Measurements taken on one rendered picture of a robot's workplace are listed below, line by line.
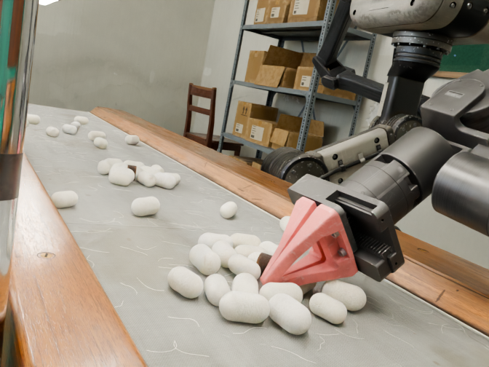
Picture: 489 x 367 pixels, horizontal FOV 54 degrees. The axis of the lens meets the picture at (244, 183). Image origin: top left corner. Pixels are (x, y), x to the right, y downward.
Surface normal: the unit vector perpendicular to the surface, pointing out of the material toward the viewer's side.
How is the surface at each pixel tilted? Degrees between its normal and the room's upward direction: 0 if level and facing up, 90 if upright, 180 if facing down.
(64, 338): 0
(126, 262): 0
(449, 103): 41
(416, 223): 90
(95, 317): 0
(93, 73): 90
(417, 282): 45
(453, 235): 90
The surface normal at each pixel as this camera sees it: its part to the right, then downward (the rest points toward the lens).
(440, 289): -0.47, -0.73
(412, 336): 0.19, -0.96
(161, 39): 0.48, 0.26
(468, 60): -0.85, -0.07
